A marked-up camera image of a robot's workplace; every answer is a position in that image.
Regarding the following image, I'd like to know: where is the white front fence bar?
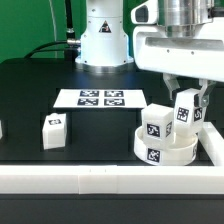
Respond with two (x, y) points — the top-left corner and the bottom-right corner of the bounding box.
(0, 165), (224, 195)

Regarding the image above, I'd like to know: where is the white marker sheet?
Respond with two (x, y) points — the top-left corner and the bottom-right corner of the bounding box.
(54, 89), (146, 109)

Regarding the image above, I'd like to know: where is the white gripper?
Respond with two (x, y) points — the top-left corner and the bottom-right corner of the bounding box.
(133, 24), (224, 107)

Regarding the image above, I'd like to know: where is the white block at left edge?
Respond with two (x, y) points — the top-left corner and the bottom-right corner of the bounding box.
(0, 120), (3, 140)

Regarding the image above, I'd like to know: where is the white round stool seat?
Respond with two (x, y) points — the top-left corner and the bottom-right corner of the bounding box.
(134, 127), (198, 166)

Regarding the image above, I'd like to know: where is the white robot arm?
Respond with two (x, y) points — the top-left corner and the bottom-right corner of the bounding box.
(76, 0), (224, 107)

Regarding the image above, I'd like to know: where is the black cable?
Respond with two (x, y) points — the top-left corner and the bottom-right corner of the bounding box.
(23, 0), (82, 60)

